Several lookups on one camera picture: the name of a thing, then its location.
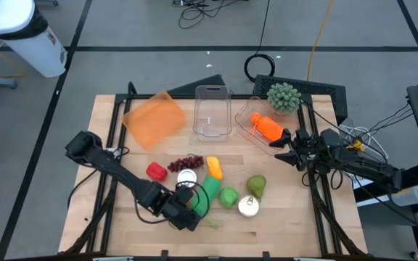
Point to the orange squeeze bottle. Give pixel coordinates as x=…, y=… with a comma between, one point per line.
x=269, y=127

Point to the white box under cart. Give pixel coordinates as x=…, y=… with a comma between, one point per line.
x=408, y=197

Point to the wide clear plastic bin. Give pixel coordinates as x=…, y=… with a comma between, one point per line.
x=260, y=143

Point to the yellow toy pepper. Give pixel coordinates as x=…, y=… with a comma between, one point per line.
x=214, y=168

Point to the green toy pear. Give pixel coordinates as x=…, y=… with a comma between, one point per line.
x=256, y=185

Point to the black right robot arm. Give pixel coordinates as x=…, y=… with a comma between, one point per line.
x=368, y=166

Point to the white trash bin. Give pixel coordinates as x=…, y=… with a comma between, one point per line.
x=31, y=47

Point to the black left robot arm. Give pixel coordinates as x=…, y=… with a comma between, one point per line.
x=114, y=170

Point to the green artificial succulent plant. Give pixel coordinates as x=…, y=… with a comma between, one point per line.
x=284, y=98

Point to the white printed paper sheet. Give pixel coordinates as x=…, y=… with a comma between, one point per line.
x=356, y=183

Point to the blue label tin can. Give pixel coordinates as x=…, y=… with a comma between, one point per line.
x=248, y=206

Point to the purple toy grapes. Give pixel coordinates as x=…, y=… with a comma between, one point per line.
x=187, y=162

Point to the orange translucent plastic bin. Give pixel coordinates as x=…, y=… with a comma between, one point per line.
x=154, y=121

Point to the green squeeze bottle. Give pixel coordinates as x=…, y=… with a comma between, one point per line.
x=209, y=192

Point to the red toy bell pepper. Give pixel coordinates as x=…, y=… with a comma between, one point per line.
x=156, y=172

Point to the black perforated metal case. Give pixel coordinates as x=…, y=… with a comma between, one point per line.
x=325, y=90

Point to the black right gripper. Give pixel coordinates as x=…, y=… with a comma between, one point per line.
x=307, y=150

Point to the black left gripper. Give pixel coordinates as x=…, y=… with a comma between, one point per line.
x=180, y=214

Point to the silver tin can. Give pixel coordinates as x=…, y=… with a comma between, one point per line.
x=186, y=177

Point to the narrow clear plastic bin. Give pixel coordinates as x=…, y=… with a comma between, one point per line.
x=212, y=108

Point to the black triangular panel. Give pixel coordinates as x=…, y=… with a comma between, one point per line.
x=205, y=87

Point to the green toy apple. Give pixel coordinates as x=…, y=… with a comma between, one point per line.
x=228, y=197

